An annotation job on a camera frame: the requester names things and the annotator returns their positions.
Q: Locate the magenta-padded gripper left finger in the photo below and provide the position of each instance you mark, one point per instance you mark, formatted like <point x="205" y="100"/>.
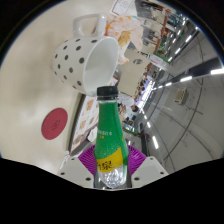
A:
<point x="75" y="170"/>

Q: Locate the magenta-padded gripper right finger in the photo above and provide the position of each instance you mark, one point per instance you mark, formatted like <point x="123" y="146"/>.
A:
<point x="150" y="168"/>

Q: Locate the green-labelled clear drink bottle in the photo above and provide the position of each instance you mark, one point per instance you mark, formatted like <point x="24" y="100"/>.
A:
<point x="108" y="133"/>

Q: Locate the flat round red coaster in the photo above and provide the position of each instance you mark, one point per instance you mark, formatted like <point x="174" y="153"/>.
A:
<point x="54" y="123"/>

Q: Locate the printed paper tray liner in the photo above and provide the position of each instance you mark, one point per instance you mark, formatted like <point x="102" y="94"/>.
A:
<point x="87" y="115"/>

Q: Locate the ceiling air conditioner unit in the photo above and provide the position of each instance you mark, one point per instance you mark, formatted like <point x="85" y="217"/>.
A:
<point x="181" y="96"/>

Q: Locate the beige chair with round hole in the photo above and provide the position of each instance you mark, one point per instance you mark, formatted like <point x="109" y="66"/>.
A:
<point x="131" y="75"/>

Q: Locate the ceiling light strips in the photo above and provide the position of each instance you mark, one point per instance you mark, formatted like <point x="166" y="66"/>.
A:
<point x="186" y="79"/>

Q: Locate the white polka-dot mug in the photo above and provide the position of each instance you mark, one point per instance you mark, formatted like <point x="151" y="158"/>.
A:
<point x="71" y="60"/>

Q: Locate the white paper card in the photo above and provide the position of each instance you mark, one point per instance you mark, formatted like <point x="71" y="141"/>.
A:
<point x="121" y="6"/>

